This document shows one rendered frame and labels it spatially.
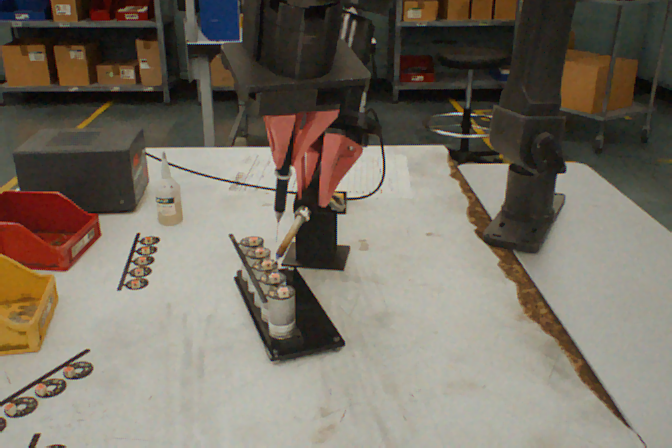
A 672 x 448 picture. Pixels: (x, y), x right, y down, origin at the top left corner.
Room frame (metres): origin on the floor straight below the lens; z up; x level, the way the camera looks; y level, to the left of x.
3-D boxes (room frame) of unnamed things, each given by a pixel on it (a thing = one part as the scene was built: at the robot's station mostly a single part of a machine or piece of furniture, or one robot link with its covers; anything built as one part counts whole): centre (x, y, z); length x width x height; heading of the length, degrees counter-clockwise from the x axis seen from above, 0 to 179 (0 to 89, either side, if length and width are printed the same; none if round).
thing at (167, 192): (0.81, 0.22, 0.80); 0.03 x 0.03 x 0.10
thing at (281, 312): (0.51, 0.05, 0.79); 0.02 x 0.02 x 0.05
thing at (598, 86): (3.84, -1.47, 0.51); 0.75 x 0.48 x 1.03; 31
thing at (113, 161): (0.88, 0.35, 0.80); 0.15 x 0.12 x 0.10; 95
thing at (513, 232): (0.81, -0.27, 0.79); 0.20 x 0.07 x 0.08; 152
